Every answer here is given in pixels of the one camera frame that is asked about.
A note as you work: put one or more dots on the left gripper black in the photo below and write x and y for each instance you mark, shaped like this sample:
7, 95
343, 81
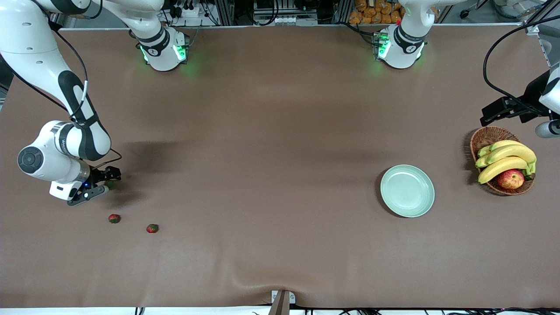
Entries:
530, 98

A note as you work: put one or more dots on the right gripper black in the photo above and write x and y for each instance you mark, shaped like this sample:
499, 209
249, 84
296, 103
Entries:
100, 175

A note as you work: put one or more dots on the red strawberry with green leaves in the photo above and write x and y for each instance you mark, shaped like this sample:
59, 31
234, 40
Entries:
152, 228
110, 184
114, 218

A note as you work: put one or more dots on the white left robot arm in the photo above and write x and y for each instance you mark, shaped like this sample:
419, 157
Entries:
404, 48

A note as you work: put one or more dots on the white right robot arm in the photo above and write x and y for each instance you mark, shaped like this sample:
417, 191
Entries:
39, 57

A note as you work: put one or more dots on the pale green round plate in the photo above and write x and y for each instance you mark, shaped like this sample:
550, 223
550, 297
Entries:
407, 191

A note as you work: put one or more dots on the yellow banana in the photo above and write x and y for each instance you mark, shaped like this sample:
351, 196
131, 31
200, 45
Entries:
503, 143
501, 169
512, 151

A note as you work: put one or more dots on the brown wicker basket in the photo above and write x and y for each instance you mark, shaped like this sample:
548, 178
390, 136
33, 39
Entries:
488, 135

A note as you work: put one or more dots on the greenish banana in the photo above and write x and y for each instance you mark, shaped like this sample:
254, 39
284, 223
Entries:
481, 162
483, 151

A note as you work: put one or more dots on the red yellow apple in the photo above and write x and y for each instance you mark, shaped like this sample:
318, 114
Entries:
510, 179

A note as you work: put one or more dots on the large table cover sheet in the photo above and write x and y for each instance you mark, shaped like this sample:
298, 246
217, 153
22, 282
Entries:
262, 253

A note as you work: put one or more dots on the bag of orange pastries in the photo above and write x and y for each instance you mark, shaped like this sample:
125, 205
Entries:
372, 13

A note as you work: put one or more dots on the white power strip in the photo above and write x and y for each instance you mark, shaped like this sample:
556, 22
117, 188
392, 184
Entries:
187, 12

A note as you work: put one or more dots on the white connector strip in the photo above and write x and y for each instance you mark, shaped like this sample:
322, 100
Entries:
295, 20

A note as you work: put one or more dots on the aluminium frame post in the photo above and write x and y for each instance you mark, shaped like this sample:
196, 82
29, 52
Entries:
225, 11
343, 11

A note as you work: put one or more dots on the metal bracket with post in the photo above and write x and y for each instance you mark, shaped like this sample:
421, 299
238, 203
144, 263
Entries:
281, 302

